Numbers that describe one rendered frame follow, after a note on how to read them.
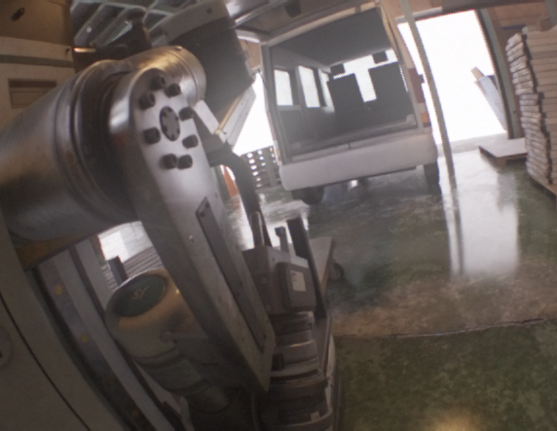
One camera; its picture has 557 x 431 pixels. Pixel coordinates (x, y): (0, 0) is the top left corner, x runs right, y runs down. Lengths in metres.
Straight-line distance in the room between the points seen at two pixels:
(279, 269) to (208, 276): 0.18
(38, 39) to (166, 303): 0.33
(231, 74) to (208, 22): 0.10
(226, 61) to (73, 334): 0.44
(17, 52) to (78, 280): 0.27
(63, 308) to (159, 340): 0.14
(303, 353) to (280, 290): 0.08
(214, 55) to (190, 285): 0.40
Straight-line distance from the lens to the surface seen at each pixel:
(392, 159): 2.49
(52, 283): 0.34
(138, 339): 0.24
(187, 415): 0.41
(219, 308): 0.18
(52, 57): 0.40
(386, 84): 4.46
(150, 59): 0.29
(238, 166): 0.70
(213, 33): 0.51
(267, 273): 0.32
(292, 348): 0.36
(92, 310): 0.40
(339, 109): 4.58
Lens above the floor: 0.73
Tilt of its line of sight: 13 degrees down
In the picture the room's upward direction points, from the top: 17 degrees counter-clockwise
